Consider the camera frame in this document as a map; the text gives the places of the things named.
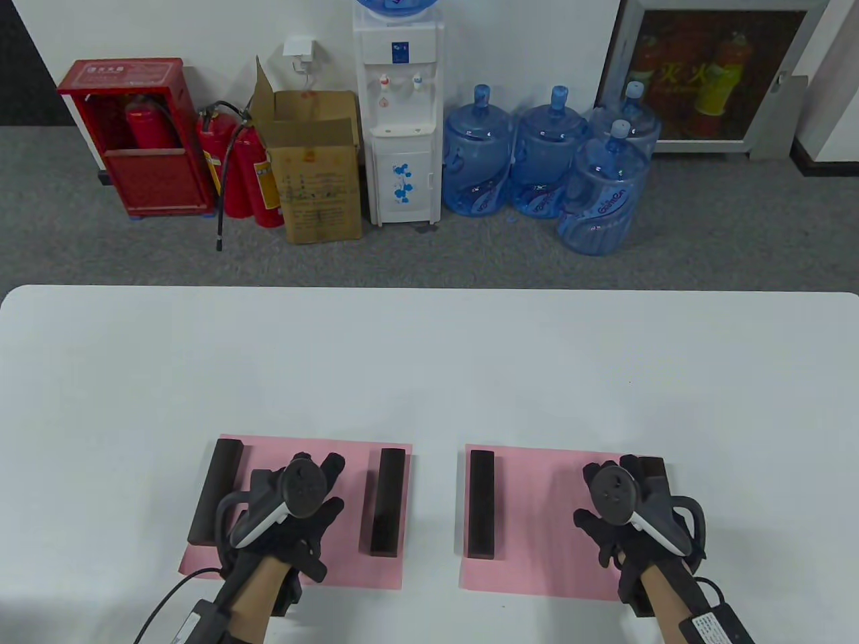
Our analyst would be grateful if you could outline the person's right hand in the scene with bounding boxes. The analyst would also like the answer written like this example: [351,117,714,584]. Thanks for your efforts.
[574,455,707,602]

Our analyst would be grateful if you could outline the person's left hand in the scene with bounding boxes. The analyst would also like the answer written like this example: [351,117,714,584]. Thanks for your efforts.
[232,453,346,583]

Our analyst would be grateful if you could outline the person's left forearm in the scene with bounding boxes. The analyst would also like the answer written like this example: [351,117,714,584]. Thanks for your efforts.
[218,555,299,644]

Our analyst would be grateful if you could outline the person's right forearm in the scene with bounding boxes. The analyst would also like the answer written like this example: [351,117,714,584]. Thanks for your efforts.
[638,562,713,644]

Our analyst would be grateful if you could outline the pink paper sheet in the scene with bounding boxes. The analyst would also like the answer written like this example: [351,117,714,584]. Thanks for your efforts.
[458,443,672,602]
[178,435,412,591]

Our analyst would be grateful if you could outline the black white glove-mounted controller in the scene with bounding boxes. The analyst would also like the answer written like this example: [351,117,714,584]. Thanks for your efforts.
[591,463,707,559]
[215,453,324,571]

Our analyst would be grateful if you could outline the dark wooden block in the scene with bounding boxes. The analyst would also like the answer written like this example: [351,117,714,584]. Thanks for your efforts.
[467,449,497,560]
[370,448,407,558]
[188,437,244,546]
[638,456,669,498]

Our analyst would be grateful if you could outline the blue water jug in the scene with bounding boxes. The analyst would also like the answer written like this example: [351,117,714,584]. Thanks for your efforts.
[441,84,517,217]
[510,85,591,219]
[591,80,662,163]
[556,119,651,258]

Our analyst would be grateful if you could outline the open cardboard box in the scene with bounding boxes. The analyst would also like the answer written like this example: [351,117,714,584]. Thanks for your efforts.
[252,56,364,245]

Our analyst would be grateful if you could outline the red fire extinguisher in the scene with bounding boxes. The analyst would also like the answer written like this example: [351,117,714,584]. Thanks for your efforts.
[125,94,181,150]
[196,102,252,219]
[232,107,287,229]

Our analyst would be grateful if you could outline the red fire extinguisher cabinet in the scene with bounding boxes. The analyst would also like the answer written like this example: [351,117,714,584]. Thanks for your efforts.
[56,58,216,219]

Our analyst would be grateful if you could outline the white water dispenser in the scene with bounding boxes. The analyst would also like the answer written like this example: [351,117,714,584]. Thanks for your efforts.
[353,12,446,227]

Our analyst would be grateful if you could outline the blue dispenser water bottle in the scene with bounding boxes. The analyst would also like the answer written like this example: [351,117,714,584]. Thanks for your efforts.
[356,0,441,19]

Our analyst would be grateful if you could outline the black cable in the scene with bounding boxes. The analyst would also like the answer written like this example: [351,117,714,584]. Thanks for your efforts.
[133,568,223,644]
[691,576,729,608]

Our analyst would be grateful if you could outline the black wrist-mounted camera box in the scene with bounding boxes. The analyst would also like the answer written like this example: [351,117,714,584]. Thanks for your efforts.
[169,599,230,644]
[679,602,757,644]

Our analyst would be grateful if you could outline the glass-door fire hose cabinet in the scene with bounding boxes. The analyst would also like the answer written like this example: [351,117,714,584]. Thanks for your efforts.
[593,0,810,159]

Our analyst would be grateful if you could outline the white wall socket with plug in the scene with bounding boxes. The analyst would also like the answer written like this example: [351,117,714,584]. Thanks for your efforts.
[283,36,317,91]

